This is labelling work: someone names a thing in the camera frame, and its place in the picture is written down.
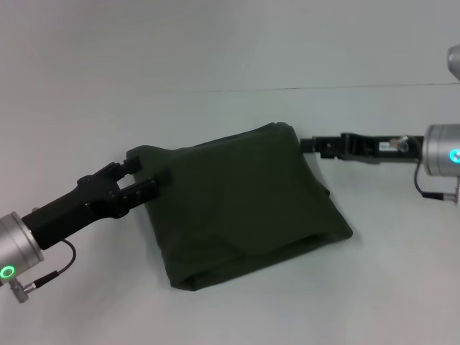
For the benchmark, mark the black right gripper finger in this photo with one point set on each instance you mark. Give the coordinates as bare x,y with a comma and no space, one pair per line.
321,145

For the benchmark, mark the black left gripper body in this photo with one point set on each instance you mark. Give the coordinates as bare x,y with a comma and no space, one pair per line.
72,208

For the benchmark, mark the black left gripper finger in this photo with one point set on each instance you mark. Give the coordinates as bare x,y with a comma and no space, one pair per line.
143,192
130,165

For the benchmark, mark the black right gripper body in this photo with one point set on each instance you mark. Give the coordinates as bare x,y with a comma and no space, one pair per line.
381,147

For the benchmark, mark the dark green t-shirt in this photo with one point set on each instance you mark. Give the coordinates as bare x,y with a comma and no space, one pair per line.
237,205

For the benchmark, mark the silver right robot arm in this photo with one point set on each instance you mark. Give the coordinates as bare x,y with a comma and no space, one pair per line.
440,151

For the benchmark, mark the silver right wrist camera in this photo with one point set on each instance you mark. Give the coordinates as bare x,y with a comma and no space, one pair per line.
453,63

